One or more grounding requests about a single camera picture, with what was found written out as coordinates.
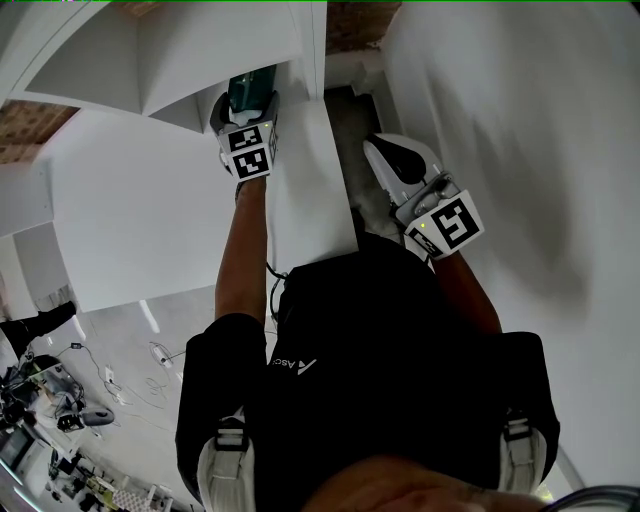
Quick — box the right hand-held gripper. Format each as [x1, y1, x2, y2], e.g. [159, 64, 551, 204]
[361, 132, 486, 262]

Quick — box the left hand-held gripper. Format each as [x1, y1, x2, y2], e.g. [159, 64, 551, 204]
[209, 89, 282, 182]

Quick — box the green pack of tissues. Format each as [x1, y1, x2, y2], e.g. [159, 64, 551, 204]
[227, 68, 279, 126]

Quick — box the white shelf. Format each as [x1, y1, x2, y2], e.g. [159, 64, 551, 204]
[0, 0, 361, 314]

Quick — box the person's left forearm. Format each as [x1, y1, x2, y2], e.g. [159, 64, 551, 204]
[213, 175, 270, 322]

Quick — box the person's right forearm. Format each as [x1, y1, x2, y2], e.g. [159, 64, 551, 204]
[430, 248, 504, 337]

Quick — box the person's black shirt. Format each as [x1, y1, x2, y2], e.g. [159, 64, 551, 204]
[174, 232, 561, 512]

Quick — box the grey oval device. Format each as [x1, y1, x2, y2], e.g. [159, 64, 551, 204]
[80, 406, 116, 427]

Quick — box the white harness strap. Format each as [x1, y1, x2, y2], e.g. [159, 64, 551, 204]
[498, 408, 547, 496]
[196, 413, 257, 512]

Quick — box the thick black cable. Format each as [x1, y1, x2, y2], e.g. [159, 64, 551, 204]
[543, 483, 640, 512]

